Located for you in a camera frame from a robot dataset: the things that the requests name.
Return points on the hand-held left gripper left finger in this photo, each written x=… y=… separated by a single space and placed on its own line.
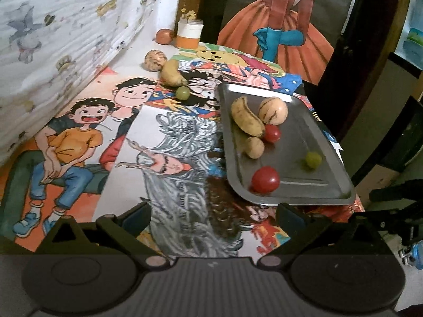
x=138 y=218

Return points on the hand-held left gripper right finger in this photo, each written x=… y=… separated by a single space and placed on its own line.
x=290 y=220

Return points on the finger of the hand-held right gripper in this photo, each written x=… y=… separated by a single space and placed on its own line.
x=393 y=224
x=396 y=191

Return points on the red cherry tomato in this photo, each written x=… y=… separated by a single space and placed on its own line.
x=272 y=134
x=265 y=179

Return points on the green grape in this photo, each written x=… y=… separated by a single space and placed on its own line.
x=313 y=159
x=183 y=93

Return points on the small brown round fruit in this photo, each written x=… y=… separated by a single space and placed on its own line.
x=254 y=147

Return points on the metal tray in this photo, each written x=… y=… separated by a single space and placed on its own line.
x=294 y=135

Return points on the striped beige melon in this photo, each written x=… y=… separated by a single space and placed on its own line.
x=273 y=111
x=154 y=60

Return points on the spotted yellow banana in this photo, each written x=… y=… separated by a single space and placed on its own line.
x=246 y=117

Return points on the blue white toy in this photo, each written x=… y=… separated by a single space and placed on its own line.
x=411 y=254

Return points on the silver-haired figure poster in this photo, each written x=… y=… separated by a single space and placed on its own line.
x=178 y=178

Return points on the cartoon boys poster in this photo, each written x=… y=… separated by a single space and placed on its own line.
x=76 y=138

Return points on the anime fighters poster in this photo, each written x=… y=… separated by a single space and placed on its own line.
x=205 y=89

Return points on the blue water jug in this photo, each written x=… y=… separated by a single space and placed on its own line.
x=414 y=43

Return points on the yellow bear poster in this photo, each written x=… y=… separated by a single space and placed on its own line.
x=214 y=56

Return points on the small reddish apple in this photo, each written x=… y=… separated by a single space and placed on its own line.
x=164 y=36

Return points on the white and orange jar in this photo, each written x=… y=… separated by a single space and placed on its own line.
x=188 y=34

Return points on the white printed blanket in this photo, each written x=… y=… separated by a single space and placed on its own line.
x=66 y=39

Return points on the dark wooden door frame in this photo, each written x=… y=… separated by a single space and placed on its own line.
x=360 y=56

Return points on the wall poster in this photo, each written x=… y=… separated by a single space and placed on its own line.
x=248 y=36

